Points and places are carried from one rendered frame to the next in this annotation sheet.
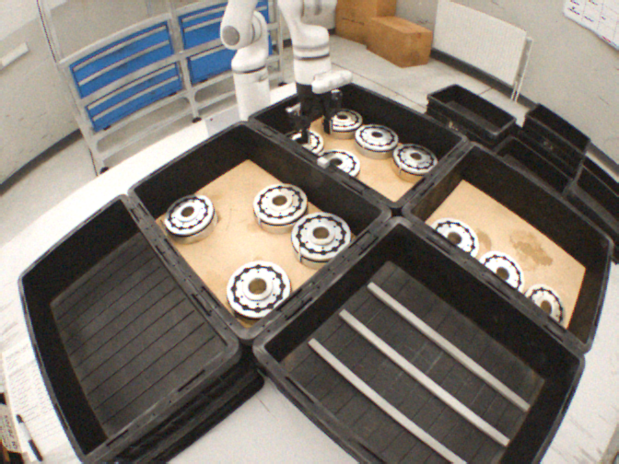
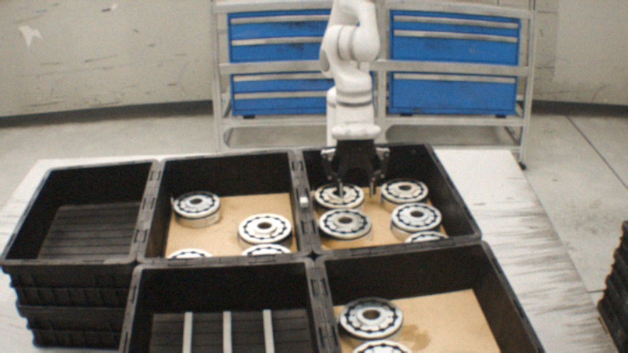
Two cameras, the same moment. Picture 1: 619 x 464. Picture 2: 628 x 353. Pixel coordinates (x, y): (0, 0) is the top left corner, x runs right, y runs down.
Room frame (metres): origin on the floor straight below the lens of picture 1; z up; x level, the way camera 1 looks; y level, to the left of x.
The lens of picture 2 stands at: (-0.30, -0.63, 1.50)
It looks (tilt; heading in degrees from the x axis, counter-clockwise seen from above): 28 degrees down; 37
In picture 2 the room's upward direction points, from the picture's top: 1 degrees counter-clockwise
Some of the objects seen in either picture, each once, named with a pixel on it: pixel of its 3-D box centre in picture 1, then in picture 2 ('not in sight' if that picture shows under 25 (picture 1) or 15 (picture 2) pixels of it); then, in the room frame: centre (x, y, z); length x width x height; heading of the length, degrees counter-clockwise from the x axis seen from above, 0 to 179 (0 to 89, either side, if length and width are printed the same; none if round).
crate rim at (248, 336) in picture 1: (242, 203); (223, 204); (0.38, 0.11, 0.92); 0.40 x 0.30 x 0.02; 43
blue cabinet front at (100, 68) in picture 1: (128, 75); (301, 61); (1.96, 1.16, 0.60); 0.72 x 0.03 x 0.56; 127
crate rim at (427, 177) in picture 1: (358, 128); (381, 193); (0.58, -0.11, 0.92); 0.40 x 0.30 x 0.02; 43
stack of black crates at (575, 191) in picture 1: (584, 234); not in sight; (0.65, -1.30, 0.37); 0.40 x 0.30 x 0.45; 37
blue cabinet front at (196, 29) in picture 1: (229, 36); (457, 64); (2.44, 0.52, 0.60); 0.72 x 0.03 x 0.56; 127
